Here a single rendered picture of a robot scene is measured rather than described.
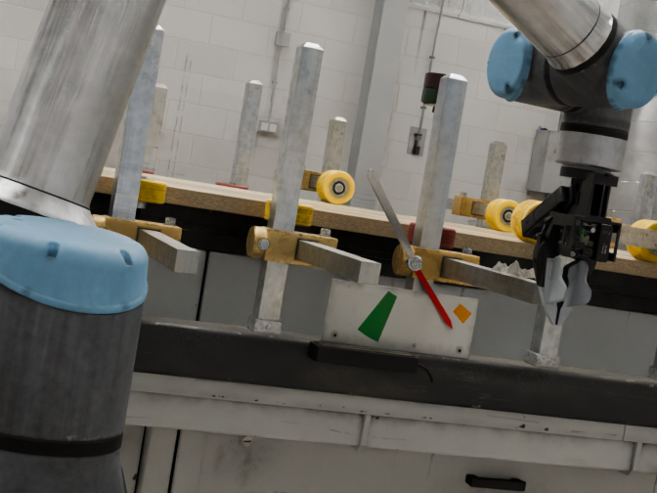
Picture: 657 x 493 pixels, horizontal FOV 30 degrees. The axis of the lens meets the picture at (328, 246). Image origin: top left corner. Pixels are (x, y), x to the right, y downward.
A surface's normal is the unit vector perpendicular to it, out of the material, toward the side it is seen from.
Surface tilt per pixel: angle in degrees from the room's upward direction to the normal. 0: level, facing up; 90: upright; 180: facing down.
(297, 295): 90
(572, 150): 90
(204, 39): 90
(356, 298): 90
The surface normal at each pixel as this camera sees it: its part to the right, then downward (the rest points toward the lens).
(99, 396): 0.74, 0.16
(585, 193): -0.94, -0.14
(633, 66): 0.58, 0.18
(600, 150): 0.09, 0.07
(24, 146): -0.16, -0.12
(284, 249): 0.31, 0.11
